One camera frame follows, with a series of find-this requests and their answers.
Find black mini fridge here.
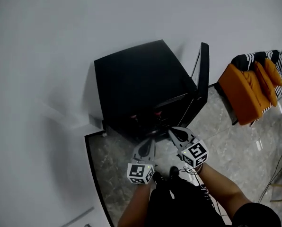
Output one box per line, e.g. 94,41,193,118
93,39,210,144

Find black white striped blanket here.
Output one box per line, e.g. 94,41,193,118
230,50,282,99

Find orange armchair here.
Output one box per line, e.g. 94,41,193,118
217,50,282,127

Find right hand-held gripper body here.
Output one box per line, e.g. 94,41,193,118
177,138,209,169

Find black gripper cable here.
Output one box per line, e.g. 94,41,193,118
179,166,224,222

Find person's right black shoe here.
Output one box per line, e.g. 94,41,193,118
169,166,180,179

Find person's black shoe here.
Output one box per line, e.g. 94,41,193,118
169,166,180,179
152,171,166,185

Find person's left forearm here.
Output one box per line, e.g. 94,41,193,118
117,181,154,227

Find person's right forearm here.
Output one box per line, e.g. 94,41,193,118
198,162,253,222

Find person's black trousers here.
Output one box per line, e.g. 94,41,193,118
143,173,229,227

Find black fridge door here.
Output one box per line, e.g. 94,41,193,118
177,42,210,129

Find person's left black shoe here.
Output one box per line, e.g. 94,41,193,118
152,171,166,185

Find black floor cable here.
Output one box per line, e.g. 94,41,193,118
257,131,282,203

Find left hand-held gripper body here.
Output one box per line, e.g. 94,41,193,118
127,158,158,185

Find person's black sleeve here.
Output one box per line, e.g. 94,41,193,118
232,202,282,227

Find orange cushion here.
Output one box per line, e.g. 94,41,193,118
254,61,278,107
264,58,282,87

